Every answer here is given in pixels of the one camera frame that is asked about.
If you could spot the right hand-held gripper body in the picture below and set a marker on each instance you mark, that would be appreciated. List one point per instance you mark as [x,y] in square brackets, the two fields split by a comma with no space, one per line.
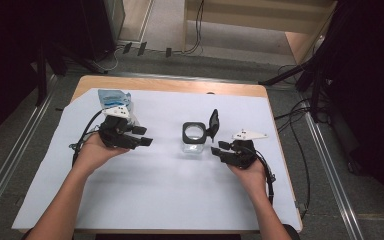
[241,155]

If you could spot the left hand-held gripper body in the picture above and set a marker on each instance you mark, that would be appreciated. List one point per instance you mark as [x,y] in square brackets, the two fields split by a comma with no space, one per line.
[116,133]

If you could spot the blue and white pouch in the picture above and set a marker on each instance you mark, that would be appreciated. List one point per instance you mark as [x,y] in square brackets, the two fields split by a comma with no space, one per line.
[111,96]

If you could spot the clear container with black lid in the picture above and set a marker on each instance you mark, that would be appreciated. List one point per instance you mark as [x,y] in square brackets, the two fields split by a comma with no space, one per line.
[188,126]

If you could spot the person's right hand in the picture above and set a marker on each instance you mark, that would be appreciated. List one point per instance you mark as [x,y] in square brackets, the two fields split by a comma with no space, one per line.
[253,180]

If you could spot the person's left hand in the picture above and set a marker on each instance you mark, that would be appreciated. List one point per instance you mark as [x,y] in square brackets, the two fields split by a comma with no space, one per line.
[93,153]

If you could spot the small black floor strip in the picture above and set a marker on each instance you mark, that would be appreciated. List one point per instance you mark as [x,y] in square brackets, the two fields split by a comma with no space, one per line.
[168,52]
[142,48]
[127,47]

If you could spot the black metal stand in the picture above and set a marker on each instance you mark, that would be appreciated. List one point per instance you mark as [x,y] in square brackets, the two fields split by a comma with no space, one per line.
[283,76]
[41,76]

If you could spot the dark cabinet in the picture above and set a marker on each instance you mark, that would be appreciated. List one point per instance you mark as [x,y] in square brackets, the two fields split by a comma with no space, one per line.
[96,26]

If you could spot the light wooden furniture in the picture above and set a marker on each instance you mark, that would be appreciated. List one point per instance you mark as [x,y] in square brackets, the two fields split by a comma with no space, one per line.
[240,21]

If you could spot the black curtain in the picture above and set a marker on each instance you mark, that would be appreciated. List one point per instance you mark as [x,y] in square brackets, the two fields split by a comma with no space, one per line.
[373,83]
[6,50]

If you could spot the metal floor rail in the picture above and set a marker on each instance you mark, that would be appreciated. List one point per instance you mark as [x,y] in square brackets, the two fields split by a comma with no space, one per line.
[335,185]
[11,156]

